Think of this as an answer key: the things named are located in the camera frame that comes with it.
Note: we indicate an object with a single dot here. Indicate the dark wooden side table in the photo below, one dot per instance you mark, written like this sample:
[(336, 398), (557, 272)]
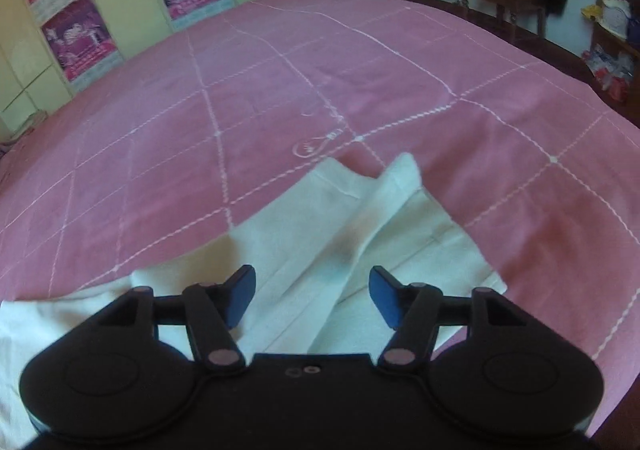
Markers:
[(515, 9)]

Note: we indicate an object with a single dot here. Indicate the wooden shelf with clutter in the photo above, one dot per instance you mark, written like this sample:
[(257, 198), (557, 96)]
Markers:
[(615, 28)]

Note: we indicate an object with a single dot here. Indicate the pink checked bed sheet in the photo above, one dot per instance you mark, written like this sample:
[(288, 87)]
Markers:
[(199, 132)]

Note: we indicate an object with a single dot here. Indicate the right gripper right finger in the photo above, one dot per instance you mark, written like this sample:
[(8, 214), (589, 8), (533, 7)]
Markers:
[(411, 311)]

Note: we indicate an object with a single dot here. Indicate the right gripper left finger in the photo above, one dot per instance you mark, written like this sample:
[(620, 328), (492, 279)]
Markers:
[(212, 312)]

